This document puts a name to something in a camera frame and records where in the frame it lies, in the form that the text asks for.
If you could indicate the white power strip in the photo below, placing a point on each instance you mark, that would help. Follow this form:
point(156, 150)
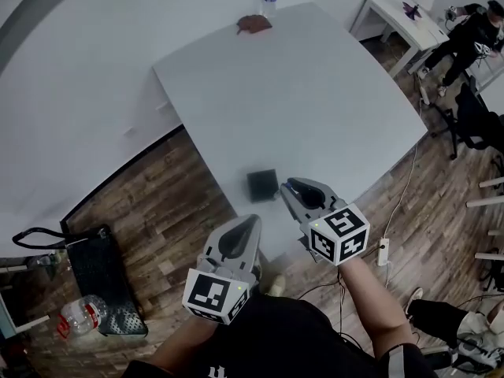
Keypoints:
point(383, 252)

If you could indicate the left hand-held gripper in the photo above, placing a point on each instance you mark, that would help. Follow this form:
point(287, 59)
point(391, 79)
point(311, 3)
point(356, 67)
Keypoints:
point(214, 293)

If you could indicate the brown cloth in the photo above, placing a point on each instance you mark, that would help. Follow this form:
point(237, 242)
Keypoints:
point(254, 24)

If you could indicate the large clear plastic jug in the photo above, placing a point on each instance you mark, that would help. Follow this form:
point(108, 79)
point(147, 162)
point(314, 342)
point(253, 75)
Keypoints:
point(80, 315)

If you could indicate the person's black clothing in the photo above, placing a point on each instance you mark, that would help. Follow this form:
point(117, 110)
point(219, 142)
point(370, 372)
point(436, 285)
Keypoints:
point(283, 337)

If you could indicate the person's left forearm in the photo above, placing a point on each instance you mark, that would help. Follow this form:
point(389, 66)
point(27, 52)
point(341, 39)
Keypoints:
point(185, 341)

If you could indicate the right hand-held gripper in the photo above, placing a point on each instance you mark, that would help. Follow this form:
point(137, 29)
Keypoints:
point(340, 234)

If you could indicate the black platform cart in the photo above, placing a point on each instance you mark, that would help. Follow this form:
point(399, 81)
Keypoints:
point(98, 274)

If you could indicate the black office chair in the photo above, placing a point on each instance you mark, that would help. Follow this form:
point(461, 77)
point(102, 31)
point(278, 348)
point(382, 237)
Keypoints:
point(476, 124)

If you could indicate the small black box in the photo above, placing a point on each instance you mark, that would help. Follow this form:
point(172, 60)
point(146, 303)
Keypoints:
point(262, 185)

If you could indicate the white table legs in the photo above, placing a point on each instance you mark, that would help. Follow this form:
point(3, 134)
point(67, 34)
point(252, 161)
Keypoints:
point(486, 201)

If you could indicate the person's light shoe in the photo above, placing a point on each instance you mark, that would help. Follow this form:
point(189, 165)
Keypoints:
point(277, 286)

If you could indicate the person's right forearm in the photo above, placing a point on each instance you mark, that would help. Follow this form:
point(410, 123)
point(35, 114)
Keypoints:
point(370, 301)

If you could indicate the small white table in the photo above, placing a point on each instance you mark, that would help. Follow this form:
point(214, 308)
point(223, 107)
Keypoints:
point(401, 26)

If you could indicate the grey power strip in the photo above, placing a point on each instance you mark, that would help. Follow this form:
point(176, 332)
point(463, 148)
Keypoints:
point(424, 95)

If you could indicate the purple ornament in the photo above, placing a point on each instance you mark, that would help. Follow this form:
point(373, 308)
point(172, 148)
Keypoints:
point(412, 10)

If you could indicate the large white table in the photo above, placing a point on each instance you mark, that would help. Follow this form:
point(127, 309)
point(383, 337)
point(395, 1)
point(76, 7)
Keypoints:
point(295, 101)

